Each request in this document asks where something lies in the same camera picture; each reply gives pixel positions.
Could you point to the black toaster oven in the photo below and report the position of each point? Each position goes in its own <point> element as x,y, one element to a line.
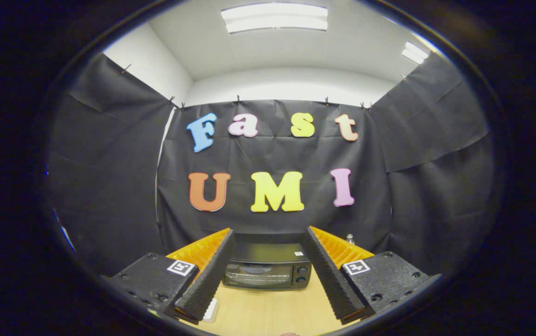
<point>268,261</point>

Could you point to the long ceiling light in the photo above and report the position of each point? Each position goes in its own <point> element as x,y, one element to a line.
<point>275,17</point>

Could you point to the green drink bottle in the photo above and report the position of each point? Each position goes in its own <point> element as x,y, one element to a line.
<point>350,239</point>

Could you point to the small ceiling light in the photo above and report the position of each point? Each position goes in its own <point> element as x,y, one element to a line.
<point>415,52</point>

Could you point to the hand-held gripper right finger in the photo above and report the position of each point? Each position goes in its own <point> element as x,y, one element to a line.
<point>328,280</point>

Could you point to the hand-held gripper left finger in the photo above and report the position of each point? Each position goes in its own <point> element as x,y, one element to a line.
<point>207,280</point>

